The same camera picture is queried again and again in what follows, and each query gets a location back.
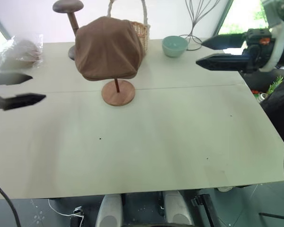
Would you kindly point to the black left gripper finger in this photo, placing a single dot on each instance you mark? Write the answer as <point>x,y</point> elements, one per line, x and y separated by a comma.
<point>9,79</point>
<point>23,101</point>

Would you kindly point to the black tripod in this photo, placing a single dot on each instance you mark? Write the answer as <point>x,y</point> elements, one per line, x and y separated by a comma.
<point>207,210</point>

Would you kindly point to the clear plastic bag with contents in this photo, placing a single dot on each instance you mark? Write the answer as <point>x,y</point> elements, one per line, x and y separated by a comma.
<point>16,53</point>

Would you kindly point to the dark wooden hat stand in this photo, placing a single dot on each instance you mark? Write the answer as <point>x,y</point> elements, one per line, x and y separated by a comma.
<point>67,6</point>

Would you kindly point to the green plant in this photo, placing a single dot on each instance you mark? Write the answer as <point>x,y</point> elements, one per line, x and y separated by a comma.
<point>275,85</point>

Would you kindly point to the dark window frame bar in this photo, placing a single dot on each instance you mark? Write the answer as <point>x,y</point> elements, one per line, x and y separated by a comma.
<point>224,16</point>
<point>1,23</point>

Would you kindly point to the brown cap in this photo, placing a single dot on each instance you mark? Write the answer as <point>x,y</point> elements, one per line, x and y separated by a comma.
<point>104,47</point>

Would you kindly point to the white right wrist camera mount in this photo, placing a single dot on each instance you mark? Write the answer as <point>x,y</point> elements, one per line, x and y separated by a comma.
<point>280,42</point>

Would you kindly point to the light wooden hat stand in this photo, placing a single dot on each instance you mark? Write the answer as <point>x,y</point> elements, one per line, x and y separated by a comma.
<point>118,97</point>

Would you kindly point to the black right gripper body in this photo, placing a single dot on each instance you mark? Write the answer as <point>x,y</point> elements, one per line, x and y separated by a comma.
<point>256,50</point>

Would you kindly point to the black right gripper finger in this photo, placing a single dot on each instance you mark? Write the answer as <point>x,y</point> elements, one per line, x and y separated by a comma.
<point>224,62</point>
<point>227,42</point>

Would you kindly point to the silver rounded robot leg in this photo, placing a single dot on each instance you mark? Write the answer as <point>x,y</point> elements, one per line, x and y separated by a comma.
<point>110,210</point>
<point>177,208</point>

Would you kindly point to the black bag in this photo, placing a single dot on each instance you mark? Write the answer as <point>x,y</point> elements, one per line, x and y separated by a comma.
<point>280,111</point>

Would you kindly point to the pale green ceramic bowl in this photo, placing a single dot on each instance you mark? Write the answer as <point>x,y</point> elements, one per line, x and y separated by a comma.
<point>174,48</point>

